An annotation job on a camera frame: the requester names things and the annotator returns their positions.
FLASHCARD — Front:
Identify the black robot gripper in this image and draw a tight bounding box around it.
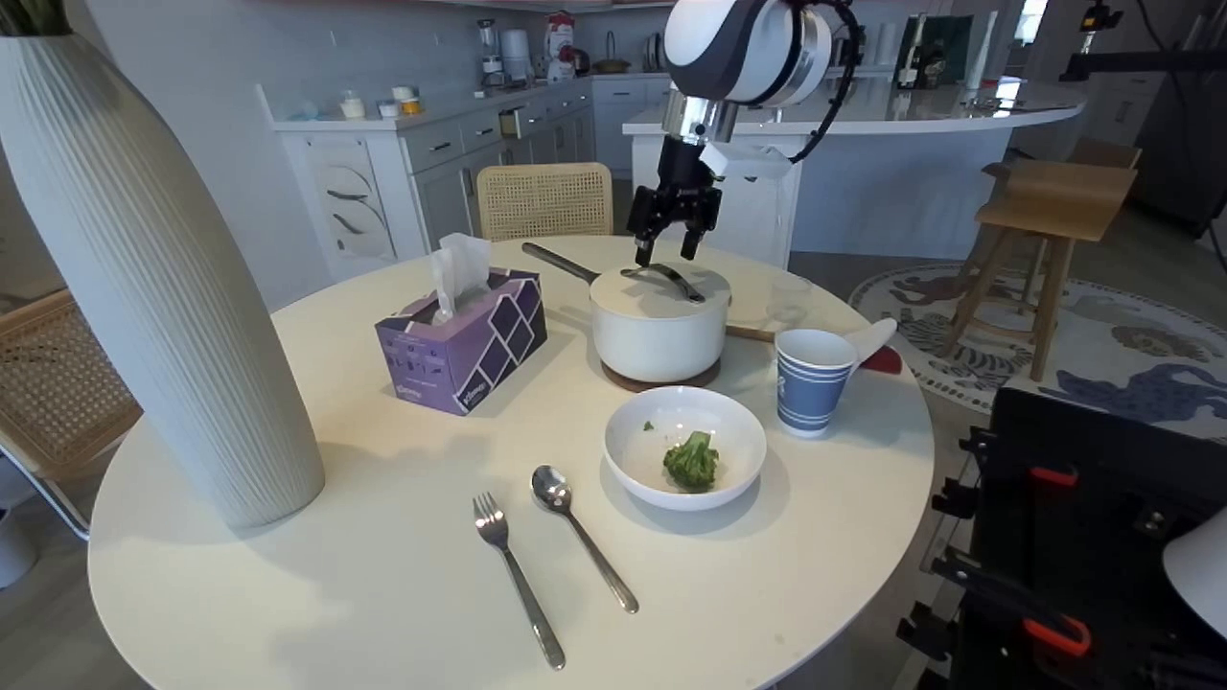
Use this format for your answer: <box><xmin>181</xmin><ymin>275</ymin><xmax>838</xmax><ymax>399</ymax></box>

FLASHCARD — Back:
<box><xmin>629</xmin><ymin>135</ymin><xmax>720</xmax><ymax>268</ymax></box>

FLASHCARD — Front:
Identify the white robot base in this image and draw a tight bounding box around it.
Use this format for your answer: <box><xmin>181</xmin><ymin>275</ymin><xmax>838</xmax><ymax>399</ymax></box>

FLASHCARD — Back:
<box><xmin>1163</xmin><ymin>506</ymin><xmax>1227</xmax><ymax>640</ymax></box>

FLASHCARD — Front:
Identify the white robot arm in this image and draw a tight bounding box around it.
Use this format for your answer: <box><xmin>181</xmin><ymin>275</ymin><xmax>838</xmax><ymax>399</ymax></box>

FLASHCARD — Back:
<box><xmin>626</xmin><ymin>0</ymin><xmax>861</xmax><ymax>268</ymax></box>

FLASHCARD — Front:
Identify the round wooden trivet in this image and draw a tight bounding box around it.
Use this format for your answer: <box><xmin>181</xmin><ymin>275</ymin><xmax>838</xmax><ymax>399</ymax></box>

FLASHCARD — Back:
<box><xmin>603</xmin><ymin>360</ymin><xmax>720</xmax><ymax>390</ymax></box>

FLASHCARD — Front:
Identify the wicker chair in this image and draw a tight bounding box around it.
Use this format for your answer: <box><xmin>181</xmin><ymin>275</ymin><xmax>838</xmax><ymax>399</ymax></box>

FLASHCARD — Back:
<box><xmin>474</xmin><ymin>162</ymin><xmax>615</xmax><ymax>243</ymax></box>
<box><xmin>0</xmin><ymin>286</ymin><xmax>144</xmax><ymax>540</ymax></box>

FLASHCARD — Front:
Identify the white kitchen island counter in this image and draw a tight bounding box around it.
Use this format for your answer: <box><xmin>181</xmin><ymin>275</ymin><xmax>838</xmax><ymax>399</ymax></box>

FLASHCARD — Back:
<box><xmin>617</xmin><ymin>77</ymin><xmax>1088</xmax><ymax>268</ymax></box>

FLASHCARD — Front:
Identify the blue striped paper cup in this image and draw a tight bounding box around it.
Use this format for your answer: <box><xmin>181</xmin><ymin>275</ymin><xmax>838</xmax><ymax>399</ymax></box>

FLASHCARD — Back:
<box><xmin>776</xmin><ymin>330</ymin><xmax>859</xmax><ymax>436</ymax></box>

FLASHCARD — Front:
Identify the white ceramic bowl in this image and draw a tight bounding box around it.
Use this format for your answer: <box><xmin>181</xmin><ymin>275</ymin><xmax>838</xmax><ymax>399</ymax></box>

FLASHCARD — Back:
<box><xmin>607</xmin><ymin>387</ymin><xmax>766</xmax><ymax>512</ymax></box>

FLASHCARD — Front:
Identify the green broccoli piece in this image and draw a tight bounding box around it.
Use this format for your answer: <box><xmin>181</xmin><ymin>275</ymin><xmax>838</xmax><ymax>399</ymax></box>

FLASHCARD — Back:
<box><xmin>662</xmin><ymin>429</ymin><xmax>716</xmax><ymax>494</ymax></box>

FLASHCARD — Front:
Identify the purple tissue box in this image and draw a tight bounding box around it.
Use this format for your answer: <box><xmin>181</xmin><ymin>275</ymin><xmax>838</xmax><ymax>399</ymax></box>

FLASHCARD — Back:
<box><xmin>376</xmin><ymin>234</ymin><xmax>550</xmax><ymax>414</ymax></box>

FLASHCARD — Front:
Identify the silver spoon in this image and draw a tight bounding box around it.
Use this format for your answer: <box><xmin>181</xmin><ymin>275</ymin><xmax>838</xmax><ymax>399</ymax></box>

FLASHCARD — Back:
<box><xmin>529</xmin><ymin>462</ymin><xmax>639</xmax><ymax>612</ymax></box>

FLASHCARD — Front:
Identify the white kitchen cabinet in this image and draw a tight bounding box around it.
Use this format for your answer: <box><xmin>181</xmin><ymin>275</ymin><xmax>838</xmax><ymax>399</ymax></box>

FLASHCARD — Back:
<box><xmin>257</xmin><ymin>80</ymin><xmax>594</xmax><ymax>278</ymax></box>

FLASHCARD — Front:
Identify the silver fork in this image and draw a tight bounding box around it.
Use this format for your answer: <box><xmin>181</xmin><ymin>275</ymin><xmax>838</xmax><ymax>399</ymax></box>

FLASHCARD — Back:
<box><xmin>473</xmin><ymin>494</ymin><xmax>567</xmax><ymax>666</ymax></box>

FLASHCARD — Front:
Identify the wooden bar stool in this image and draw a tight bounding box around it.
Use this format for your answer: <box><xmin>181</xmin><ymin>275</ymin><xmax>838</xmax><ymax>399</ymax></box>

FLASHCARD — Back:
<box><xmin>951</xmin><ymin>138</ymin><xmax>1143</xmax><ymax>378</ymax></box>

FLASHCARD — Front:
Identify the patterned round rug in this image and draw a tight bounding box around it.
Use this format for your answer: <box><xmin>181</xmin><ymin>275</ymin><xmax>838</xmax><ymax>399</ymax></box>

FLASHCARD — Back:
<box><xmin>851</xmin><ymin>268</ymin><xmax>1227</xmax><ymax>439</ymax></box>

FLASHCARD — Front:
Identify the black perforated workbench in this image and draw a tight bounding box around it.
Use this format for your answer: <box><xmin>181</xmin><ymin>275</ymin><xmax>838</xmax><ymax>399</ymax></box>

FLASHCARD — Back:
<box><xmin>897</xmin><ymin>390</ymin><xmax>1227</xmax><ymax>690</ymax></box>

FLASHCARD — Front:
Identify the tall grey ribbed vase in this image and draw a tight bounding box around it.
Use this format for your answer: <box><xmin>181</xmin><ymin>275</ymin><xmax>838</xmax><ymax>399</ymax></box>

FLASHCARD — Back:
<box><xmin>0</xmin><ymin>33</ymin><xmax>325</xmax><ymax>529</ymax></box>

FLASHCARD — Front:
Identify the white pot with long handle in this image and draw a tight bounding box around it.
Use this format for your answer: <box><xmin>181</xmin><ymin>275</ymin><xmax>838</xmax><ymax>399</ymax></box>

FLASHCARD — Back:
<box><xmin>524</xmin><ymin>243</ymin><xmax>732</xmax><ymax>378</ymax></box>

